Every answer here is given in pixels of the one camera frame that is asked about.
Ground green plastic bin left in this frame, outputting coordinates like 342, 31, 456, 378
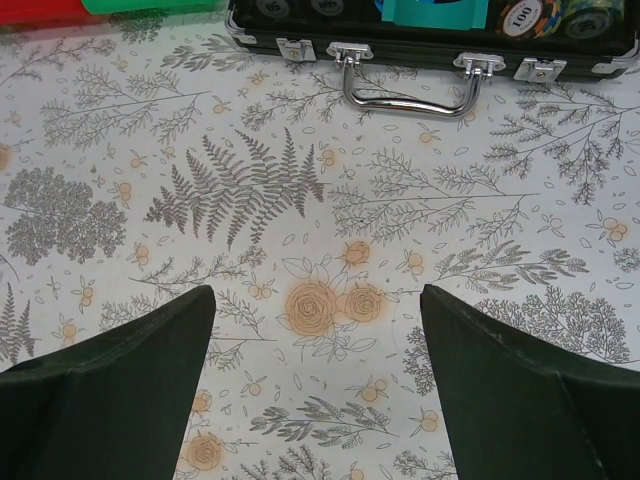
81, 0, 216, 15

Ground floral table mat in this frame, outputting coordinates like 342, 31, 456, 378
1, 12, 639, 479

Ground black poker chip case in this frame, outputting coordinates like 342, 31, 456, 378
225, 1, 639, 118

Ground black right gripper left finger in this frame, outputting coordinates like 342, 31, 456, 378
1, 285, 216, 479

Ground red plastic bin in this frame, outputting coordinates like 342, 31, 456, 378
0, 0, 89, 26

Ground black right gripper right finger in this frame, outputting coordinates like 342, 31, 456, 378
420, 285, 639, 479

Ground teal plastic piece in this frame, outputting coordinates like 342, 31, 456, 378
380, 0, 489, 31

